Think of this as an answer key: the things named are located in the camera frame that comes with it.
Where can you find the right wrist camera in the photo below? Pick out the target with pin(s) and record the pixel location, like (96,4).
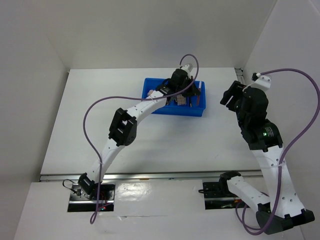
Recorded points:
(260,81)

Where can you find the clear eyeshadow palette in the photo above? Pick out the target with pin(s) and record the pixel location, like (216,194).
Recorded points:
(180,100)

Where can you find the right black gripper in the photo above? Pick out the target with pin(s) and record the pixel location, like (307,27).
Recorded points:
(235,89)

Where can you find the front aluminium rail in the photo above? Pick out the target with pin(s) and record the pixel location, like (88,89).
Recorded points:
(138,176)

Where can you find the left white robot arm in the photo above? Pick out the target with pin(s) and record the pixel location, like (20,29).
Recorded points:
(123,127)

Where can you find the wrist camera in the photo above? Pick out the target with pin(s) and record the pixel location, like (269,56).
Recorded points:
(260,81)
(187,68)

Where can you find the blue plastic organizer bin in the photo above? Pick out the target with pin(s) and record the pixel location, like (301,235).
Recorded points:
(172,108)

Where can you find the red lip gloss tube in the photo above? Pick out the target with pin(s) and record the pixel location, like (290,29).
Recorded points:
(199,94)

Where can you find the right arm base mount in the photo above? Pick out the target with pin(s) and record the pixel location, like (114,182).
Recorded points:
(216,199)

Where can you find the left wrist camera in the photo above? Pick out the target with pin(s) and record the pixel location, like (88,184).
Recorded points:
(187,68)

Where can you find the beige makeup sponge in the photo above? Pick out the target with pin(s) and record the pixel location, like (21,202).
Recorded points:
(150,92)

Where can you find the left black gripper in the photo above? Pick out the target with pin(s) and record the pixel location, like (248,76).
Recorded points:
(192,91)

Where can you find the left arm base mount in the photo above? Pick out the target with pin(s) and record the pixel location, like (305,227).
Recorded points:
(80,202)

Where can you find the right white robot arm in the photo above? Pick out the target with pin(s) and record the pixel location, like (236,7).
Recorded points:
(281,209)

